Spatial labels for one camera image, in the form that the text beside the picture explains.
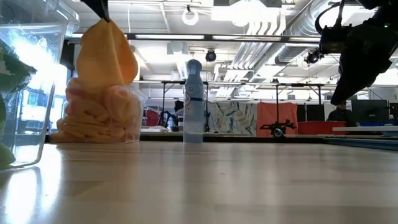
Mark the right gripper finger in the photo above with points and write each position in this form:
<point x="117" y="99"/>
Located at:
<point x="354" y="77"/>

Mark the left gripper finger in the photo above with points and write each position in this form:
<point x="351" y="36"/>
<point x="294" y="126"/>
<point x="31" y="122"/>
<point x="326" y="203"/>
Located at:
<point x="101" y="7"/>

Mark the orange microfiber towel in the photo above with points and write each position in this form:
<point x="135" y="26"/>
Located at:
<point x="105" y="59"/>
<point x="72" y="93"/>
<point x="121" y="105"/>
<point x="93" y="133"/>
<point x="84" y="112"/>

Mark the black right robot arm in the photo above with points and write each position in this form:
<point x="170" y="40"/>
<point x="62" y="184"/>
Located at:
<point x="382" y="9"/>

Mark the black monitor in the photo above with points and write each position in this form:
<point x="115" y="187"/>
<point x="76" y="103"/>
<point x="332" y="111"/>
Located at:
<point x="370" y="110"/>

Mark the person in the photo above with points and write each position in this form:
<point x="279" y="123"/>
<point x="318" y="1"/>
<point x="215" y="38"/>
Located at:
<point x="340" y="115"/>
<point x="178" y="107"/>

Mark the black ceiling spotlight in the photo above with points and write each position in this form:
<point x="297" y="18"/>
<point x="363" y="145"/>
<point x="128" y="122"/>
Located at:
<point x="211" y="55"/>
<point x="312" y="57"/>

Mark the red box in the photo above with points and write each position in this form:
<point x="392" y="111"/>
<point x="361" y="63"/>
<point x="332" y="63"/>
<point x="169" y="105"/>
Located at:
<point x="317" y="128"/>

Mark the long ceiling light strip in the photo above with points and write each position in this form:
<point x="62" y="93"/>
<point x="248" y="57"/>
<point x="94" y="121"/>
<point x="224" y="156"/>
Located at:
<point x="171" y="36"/>

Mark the orange cloth panel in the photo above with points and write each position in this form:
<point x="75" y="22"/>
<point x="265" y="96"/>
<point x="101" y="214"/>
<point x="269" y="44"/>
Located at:
<point x="276" y="112"/>

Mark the clear plastic bin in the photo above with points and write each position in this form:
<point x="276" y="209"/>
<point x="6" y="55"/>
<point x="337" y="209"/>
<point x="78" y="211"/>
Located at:
<point x="140" y="99"/>
<point x="46" y="93"/>

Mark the red background object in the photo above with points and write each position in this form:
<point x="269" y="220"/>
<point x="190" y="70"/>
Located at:
<point x="152" y="118"/>

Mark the patterned cloth panel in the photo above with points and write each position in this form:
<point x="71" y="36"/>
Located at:
<point x="233" y="118"/>

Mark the blue-capped spray bottle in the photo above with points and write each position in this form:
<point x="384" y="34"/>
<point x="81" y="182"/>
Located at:
<point x="193" y="118"/>

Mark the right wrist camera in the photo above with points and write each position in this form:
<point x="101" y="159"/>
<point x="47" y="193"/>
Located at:
<point x="334" y="40"/>

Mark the silver ventilation duct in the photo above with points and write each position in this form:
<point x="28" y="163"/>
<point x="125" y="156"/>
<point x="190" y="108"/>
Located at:
<point x="298" y="28"/>

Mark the black clamp mount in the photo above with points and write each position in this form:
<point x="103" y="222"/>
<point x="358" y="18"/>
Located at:
<point x="277" y="129"/>

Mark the black aluminium table frame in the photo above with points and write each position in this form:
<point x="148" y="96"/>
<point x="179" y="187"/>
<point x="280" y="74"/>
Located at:
<point x="236" y="138"/>

